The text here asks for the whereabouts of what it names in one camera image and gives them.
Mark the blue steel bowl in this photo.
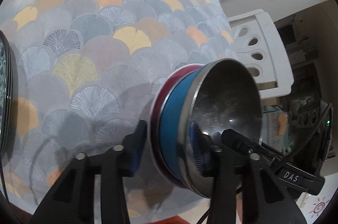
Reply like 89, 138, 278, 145
159, 59, 262, 198

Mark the red steel bowl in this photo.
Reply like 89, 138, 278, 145
147, 63, 203, 188

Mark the fan-pattern table mat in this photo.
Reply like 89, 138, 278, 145
1, 0, 234, 213

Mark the white chair near right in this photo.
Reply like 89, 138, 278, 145
228, 9, 294, 99

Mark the black cable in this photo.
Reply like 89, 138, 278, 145
0, 160, 9, 201

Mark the teal sofa with cloth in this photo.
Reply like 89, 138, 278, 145
261, 105, 293, 155

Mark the blue floral ceramic plate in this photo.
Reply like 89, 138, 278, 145
1, 31, 13, 156

